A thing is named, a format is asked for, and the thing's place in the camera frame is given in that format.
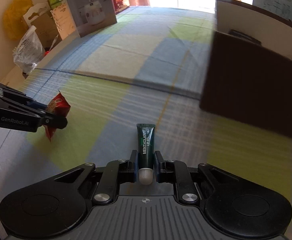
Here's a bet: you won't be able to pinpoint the red snack packet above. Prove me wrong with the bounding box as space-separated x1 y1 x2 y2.
44 92 70 141

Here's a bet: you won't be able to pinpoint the green Mentholatum tube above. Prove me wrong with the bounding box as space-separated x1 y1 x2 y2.
136 124 156 185

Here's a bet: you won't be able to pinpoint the black Flyco product box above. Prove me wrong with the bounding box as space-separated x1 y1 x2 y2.
229 29 262 46

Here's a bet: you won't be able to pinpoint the clear plastic bag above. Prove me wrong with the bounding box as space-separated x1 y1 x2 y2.
12 25 45 74

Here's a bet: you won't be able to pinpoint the yellow plastic bag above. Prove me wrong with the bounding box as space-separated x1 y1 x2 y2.
3 0 34 41

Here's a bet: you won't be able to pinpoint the brown cardboard boxes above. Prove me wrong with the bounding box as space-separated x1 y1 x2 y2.
23 2 75 51

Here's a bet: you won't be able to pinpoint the green tissue packs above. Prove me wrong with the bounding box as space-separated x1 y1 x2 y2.
48 0 64 9

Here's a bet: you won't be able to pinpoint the white humidifier box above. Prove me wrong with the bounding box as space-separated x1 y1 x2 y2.
66 0 117 37

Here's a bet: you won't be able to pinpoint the brown cardboard storage box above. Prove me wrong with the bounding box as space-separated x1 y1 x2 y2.
200 0 292 138

